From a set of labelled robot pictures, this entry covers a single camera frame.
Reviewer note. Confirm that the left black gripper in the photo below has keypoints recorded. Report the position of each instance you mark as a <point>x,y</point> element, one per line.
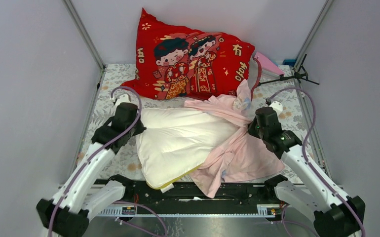
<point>139,128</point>

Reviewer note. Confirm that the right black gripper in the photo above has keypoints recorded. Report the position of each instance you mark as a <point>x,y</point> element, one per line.
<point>251,129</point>

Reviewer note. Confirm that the pink pillowcase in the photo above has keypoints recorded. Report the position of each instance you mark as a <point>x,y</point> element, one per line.
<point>241,157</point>

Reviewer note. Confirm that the white pillow yellow trim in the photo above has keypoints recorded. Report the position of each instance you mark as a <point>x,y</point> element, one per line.
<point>177,141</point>

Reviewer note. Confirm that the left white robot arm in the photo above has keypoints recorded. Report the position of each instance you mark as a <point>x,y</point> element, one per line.
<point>70,210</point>

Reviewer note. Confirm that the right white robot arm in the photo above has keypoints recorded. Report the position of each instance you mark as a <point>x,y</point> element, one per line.
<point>333,212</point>

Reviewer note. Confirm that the red cartoon print pillow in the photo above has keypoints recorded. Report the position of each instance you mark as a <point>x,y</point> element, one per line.
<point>174,61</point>

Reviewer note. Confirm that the pink cloth at back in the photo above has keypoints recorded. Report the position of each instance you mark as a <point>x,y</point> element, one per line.
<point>268,66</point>

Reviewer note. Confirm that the black tripod stand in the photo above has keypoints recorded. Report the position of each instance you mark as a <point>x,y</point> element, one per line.
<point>299,74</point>

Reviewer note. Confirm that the blue object at corner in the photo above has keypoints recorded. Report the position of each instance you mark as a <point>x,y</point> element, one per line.
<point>289,62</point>

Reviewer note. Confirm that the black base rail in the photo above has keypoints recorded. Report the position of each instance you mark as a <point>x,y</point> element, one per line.
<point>187,198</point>

